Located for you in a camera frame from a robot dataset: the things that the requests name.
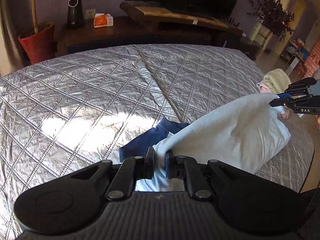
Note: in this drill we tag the wooden slab television riser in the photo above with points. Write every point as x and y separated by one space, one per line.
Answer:
175 17

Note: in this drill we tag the printed blue-sleeved raglan shirt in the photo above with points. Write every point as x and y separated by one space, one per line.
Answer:
225 135

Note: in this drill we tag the orange tissue pack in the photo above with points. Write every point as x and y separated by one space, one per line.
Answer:
102 21

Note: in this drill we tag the folded pale green garment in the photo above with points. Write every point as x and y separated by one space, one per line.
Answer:
276 80

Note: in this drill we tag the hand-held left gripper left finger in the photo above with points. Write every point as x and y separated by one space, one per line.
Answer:
149 166

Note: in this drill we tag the beige curtain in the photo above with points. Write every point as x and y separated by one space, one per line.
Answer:
10 30

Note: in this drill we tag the dark wooden low cabinet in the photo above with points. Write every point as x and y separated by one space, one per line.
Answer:
100 37

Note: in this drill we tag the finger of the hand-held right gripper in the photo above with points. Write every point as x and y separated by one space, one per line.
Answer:
280 103
283 95

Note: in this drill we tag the silver quilted table mat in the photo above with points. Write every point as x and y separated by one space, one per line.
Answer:
75 92

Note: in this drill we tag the red plant pot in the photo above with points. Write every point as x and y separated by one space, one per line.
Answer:
37 45

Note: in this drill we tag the cluttered storage rack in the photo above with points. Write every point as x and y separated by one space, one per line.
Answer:
297 52

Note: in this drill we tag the dark dried flower bouquet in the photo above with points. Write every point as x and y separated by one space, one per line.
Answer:
272 12

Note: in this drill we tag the folded pink garment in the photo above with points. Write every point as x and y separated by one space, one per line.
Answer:
263 88

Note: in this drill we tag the white wall socket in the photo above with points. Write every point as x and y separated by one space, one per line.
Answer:
90 13

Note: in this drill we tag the black tabletop appliance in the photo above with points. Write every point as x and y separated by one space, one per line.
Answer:
75 12

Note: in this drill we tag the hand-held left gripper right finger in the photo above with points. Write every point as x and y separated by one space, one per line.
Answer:
170 166

